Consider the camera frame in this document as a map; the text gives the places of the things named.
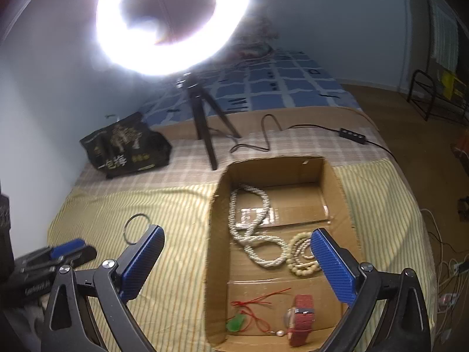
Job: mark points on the beige plaid bed sheet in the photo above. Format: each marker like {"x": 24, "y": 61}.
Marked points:
{"x": 176, "y": 154}

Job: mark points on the yellow striped blanket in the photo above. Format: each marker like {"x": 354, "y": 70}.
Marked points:
{"x": 176, "y": 209}

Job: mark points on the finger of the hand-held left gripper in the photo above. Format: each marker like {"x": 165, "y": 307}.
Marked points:
{"x": 67, "y": 247}
{"x": 78, "y": 256}

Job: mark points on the thin dark bangle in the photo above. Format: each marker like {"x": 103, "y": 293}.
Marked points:
{"x": 124, "y": 230}

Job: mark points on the blue checked blanket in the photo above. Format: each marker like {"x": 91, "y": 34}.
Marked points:
{"x": 293, "y": 80}

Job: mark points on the black tripod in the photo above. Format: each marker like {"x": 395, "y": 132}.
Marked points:
{"x": 205, "y": 135}

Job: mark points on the dark patterned pillow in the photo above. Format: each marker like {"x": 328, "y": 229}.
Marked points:
{"x": 256, "y": 40}

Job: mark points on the yellow box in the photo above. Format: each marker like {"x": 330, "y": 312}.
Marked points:
{"x": 452, "y": 84}

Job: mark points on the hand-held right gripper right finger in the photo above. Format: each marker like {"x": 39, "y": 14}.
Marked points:
{"x": 333, "y": 267}

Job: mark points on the white striped towel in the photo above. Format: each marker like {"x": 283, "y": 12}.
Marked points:
{"x": 445, "y": 33}

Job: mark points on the cardboard box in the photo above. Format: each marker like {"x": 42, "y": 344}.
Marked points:
{"x": 252, "y": 275}

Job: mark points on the black clothes rack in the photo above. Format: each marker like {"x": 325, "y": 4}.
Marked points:
{"x": 421, "y": 95}

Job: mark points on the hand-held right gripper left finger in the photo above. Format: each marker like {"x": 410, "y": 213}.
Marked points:
{"x": 143, "y": 264}

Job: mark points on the white power strip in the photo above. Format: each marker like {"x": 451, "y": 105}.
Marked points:
{"x": 456, "y": 267}

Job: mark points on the black printed snack bag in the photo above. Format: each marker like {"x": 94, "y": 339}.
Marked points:
{"x": 124, "y": 150}

